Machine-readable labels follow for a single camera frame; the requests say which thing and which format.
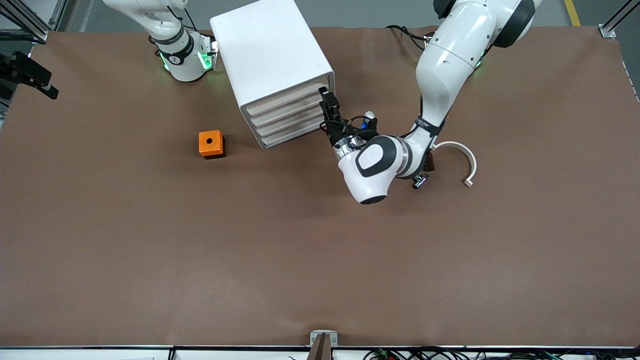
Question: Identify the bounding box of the cream cabinet drawer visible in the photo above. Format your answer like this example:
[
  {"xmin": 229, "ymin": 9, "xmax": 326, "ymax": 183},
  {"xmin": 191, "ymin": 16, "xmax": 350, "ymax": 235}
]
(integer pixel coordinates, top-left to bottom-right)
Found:
[
  {"xmin": 246, "ymin": 82, "xmax": 325, "ymax": 117},
  {"xmin": 250, "ymin": 95, "xmax": 327, "ymax": 127},
  {"xmin": 254, "ymin": 106, "xmax": 328, "ymax": 137},
  {"xmin": 259, "ymin": 120, "xmax": 332, "ymax": 147}
]

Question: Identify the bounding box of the white drawer cabinet housing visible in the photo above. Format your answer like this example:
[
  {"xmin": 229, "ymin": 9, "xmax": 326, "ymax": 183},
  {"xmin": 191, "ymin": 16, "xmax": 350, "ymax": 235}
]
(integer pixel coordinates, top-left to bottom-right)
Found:
[{"xmin": 209, "ymin": 0, "xmax": 337, "ymax": 151}]

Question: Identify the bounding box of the white curved plastic clamp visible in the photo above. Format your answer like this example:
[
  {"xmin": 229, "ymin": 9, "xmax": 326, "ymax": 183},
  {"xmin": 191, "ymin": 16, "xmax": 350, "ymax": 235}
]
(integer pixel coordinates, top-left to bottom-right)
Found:
[{"xmin": 432, "ymin": 141, "xmax": 478, "ymax": 189}]

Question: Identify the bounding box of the brown table cover sheet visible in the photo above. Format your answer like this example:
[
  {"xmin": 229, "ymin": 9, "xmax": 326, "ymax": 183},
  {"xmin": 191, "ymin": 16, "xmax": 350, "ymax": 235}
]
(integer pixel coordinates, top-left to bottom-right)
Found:
[{"xmin": 0, "ymin": 25, "xmax": 640, "ymax": 348}]

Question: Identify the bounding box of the yellow floor tape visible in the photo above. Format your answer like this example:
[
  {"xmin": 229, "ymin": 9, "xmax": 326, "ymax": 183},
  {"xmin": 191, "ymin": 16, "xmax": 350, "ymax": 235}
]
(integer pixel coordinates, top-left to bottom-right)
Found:
[{"xmin": 564, "ymin": 0, "xmax": 583, "ymax": 27}]

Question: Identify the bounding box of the aluminium frame post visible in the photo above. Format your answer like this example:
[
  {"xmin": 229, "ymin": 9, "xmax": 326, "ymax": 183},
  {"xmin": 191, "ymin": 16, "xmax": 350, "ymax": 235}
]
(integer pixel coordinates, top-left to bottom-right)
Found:
[
  {"xmin": 599, "ymin": 0, "xmax": 640, "ymax": 40},
  {"xmin": 0, "ymin": 0, "xmax": 68, "ymax": 46}
]

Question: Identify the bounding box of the orange button enclosure box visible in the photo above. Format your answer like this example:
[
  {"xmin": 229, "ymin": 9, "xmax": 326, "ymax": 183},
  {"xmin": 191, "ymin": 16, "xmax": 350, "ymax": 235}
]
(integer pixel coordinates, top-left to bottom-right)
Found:
[{"xmin": 198, "ymin": 129, "xmax": 226, "ymax": 160}]

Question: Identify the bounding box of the grey mounting bracket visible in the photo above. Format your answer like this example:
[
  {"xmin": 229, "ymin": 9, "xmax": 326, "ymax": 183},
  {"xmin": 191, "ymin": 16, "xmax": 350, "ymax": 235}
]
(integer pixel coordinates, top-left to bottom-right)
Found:
[{"xmin": 306, "ymin": 330, "xmax": 339, "ymax": 360}]

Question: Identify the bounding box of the black cable bundle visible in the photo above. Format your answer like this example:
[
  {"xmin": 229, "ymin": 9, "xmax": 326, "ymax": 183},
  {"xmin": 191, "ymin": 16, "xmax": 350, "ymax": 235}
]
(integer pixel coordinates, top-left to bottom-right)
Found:
[{"xmin": 365, "ymin": 347, "xmax": 621, "ymax": 360}]

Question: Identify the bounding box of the white table edge rail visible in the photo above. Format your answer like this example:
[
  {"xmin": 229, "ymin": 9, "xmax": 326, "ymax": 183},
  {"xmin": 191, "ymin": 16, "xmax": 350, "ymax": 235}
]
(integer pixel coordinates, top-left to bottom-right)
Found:
[{"xmin": 0, "ymin": 346, "xmax": 640, "ymax": 360}]

